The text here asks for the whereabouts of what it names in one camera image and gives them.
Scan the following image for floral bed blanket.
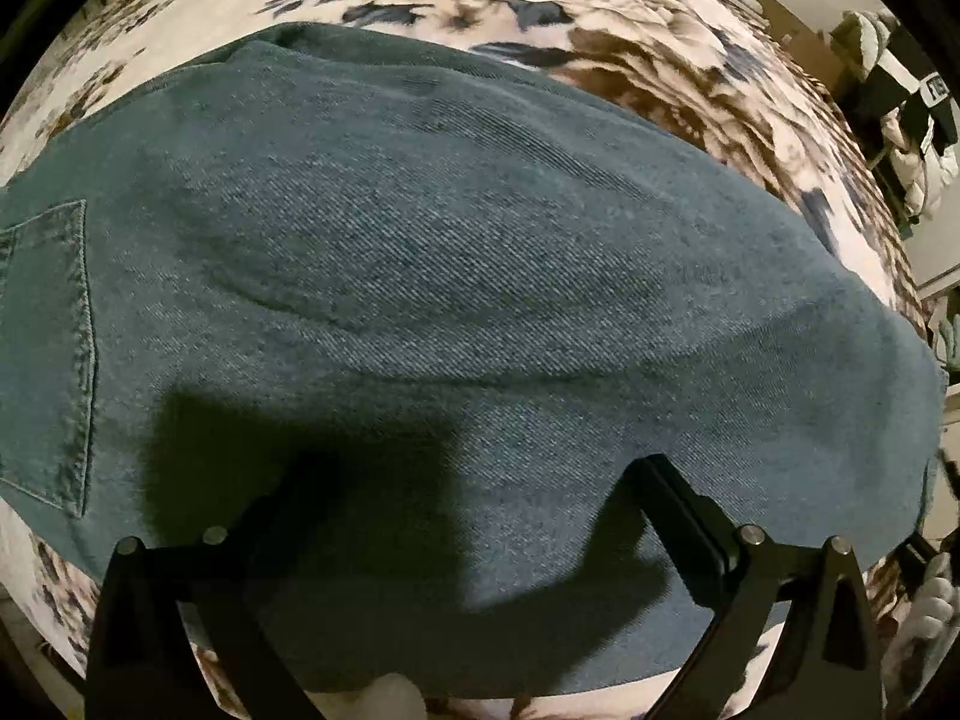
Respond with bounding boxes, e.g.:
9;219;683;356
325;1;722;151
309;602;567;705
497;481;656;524
2;0;919;668

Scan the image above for blue denim jeans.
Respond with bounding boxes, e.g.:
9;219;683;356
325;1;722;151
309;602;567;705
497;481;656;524
2;23;942;697

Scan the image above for brown cardboard box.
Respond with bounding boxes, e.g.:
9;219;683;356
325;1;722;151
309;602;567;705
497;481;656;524
758;0;851;93

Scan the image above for black white jacket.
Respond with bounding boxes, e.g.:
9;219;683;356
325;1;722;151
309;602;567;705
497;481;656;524
854;26;958;158

